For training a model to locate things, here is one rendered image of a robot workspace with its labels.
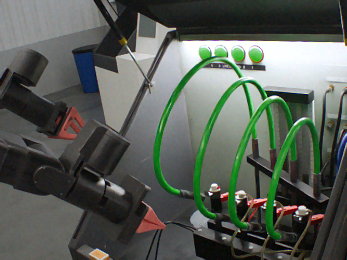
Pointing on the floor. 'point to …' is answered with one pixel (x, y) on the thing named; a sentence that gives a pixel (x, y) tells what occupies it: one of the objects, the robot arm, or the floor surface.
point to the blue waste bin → (86, 68)
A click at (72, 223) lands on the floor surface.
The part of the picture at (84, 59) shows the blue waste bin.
